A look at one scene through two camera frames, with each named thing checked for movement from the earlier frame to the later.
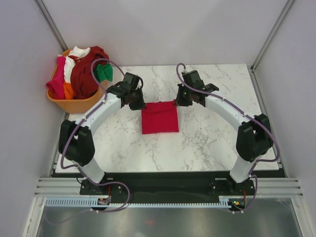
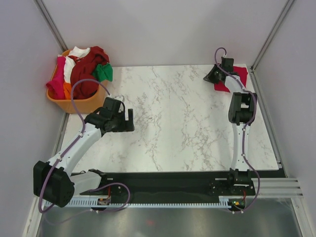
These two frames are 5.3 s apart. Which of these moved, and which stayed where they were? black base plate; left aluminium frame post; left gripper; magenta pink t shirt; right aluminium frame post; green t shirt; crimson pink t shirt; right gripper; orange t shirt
Moved: right gripper; left gripper; crimson pink t shirt
Stayed: green t shirt; black base plate; right aluminium frame post; left aluminium frame post; magenta pink t shirt; orange t shirt
